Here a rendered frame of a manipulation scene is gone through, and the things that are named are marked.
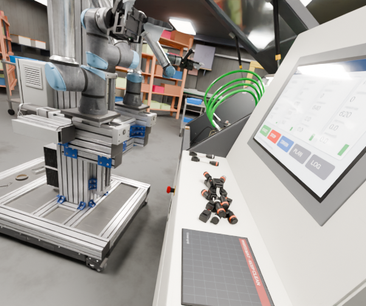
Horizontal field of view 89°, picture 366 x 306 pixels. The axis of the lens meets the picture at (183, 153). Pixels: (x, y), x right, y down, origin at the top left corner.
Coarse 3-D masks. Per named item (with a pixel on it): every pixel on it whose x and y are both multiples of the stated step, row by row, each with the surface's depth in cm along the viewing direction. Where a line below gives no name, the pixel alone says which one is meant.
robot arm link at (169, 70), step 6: (144, 30) 131; (144, 36) 135; (150, 36) 134; (150, 42) 136; (156, 42) 136; (150, 48) 140; (156, 48) 137; (156, 54) 140; (162, 54) 140; (162, 60) 142; (168, 60) 145; (162, 66) 145; (168, 66) 144; (168, 72) 144; (174, 72) 146
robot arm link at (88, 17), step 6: (84, 12) 66; (90, 12) 64; (96, 12) 62; (84, 18) 66; (90, 18) 64; (84, 24) 68; (90, 24) 65; (96, 24) 64; (90, 30) 66; (96, 30) 66
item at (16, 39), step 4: (12, 36) 635; (16, 36) 632; (20, 36) 636; (12, 40) 639; (16, 40) 636; (20, 40) 638; (24, 40) 651; (28, 40) 663; (24, 44) 655; (28, 44) 666
